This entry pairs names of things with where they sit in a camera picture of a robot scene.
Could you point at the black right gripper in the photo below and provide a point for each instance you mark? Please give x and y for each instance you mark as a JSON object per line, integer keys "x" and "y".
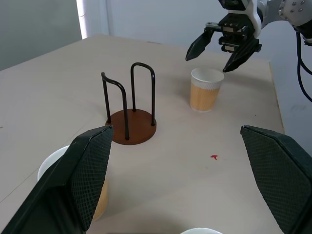
{"x": 235, "y": 29}

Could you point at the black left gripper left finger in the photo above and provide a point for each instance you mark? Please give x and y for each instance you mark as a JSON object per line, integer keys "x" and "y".
{"x": 73, "y": 185}

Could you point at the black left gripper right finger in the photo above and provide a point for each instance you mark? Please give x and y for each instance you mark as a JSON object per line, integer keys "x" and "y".
{"x": 280, "y": 175}

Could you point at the small red mark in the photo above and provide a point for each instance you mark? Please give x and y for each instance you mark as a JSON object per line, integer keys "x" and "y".
{"x": 214, "y": 157}

